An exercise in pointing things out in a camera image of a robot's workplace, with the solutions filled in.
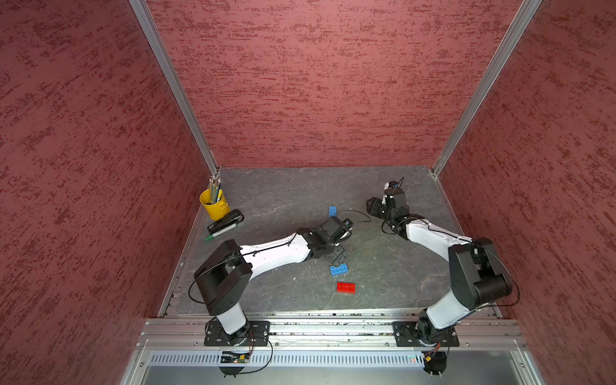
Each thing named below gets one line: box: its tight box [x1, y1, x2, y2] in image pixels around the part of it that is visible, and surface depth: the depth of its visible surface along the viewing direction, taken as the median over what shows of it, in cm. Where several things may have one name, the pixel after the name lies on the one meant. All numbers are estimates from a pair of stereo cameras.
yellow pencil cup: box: [198, 187, 231, 221], surface depth 99 cm
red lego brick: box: [336, 281, 357, 295], surface depth 85 cm
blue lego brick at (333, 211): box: [328, 205, 338, 219], surface depth 105 cm
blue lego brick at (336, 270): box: [329, 263, 349, 276], surface depth 88 cm
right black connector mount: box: [423, 351, 449, 379], surface depth 72 cm
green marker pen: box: [203, 222, 237, 242], surface depth 99 cm
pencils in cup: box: [208, 174, 223, 203], surface depth 97 cm
